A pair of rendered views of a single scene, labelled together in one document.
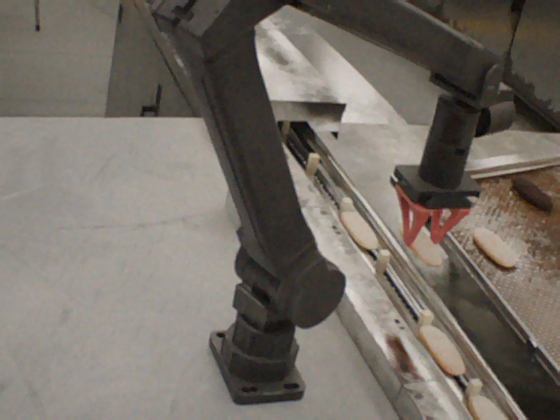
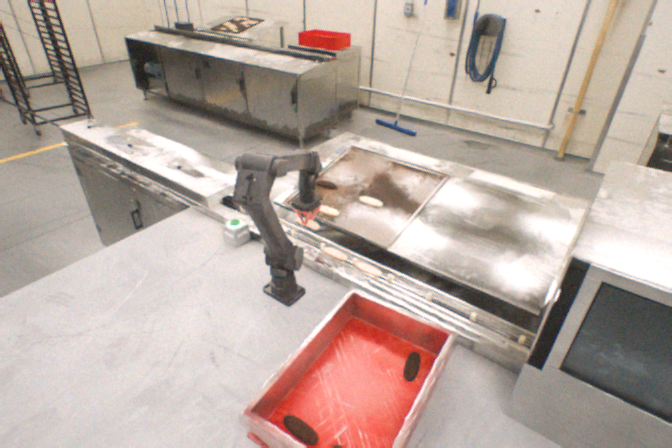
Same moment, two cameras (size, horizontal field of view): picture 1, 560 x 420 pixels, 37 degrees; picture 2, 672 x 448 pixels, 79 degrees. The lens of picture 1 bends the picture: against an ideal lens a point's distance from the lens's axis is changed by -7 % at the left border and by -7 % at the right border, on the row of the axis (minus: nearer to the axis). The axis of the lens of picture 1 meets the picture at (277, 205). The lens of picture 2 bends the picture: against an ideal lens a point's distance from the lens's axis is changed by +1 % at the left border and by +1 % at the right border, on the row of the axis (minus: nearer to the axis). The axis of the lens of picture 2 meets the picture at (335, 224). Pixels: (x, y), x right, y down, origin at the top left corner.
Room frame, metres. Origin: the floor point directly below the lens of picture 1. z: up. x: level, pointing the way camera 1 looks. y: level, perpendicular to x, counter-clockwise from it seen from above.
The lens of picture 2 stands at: (-0.13, 0.33, 1.74)
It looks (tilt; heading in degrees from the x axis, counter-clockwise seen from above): 33 degrees down; 330
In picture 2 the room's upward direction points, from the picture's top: 1 degrees clockwise
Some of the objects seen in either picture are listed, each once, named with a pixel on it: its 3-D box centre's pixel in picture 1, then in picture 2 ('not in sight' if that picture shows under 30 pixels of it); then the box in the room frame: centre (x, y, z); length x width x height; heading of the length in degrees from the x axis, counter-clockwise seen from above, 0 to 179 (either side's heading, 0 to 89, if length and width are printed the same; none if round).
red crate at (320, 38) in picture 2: not in sight; (324, 39); (4.35, -2.01, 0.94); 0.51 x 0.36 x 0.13; 28
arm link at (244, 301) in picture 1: (283, 283); (283, 259); (0.83, -0.02, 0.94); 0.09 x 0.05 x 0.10; 137
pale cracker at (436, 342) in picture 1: (442, 348); (335, 253); (0.87, -0.24, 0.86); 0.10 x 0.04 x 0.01; 24
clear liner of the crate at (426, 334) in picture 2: not in sight; (358, 380); (0.38, -0.03, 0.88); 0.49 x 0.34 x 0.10; 119
